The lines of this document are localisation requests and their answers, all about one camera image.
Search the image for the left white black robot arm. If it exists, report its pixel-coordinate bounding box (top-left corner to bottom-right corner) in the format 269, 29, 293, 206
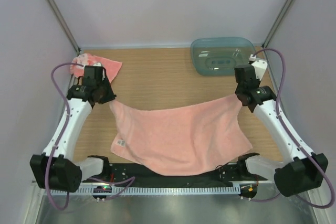
29, 65, 116, 193

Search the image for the aluminium frame post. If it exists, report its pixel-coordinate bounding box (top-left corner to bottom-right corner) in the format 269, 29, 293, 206
46, 0, 81, 54
262, 0, 295, 48

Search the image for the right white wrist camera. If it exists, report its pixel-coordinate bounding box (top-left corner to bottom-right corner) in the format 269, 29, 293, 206
249, 55, 268, 81

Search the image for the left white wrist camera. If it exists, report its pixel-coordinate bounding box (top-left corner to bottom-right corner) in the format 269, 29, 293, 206
93, 62, 106, 80

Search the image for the right aluminium frame post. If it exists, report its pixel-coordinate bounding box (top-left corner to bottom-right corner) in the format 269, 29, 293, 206
262, 0, 295, 48

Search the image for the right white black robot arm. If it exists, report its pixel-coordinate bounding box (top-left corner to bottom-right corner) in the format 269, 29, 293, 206
234, 64, 328, 197

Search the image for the coral pink printed towel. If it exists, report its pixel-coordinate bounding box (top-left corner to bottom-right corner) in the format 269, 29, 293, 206
70, 53, 122, 83

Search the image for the white slotted cable duct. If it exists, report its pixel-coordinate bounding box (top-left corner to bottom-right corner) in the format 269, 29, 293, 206
46, 186, 241, 196

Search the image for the blue translucent plastic tub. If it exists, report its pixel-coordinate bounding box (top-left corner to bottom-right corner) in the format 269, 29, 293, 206
190, 37, 256, 76

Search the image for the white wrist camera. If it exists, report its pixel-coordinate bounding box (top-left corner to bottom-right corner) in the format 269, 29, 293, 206
249, 55, 268, 81
93, 62, 106, 80

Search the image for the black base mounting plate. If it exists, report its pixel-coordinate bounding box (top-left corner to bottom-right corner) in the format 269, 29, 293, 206
107, 162, 263, 188

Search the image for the light pink towel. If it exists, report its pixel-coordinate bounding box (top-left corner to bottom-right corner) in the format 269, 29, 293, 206
110, 94, 252, 176

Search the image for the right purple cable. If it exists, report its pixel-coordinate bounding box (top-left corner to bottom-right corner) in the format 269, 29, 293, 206
241, 48, 333, 209

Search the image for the left aluminium frame post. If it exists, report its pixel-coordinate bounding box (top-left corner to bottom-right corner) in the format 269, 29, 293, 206
46, 0, 81, 54

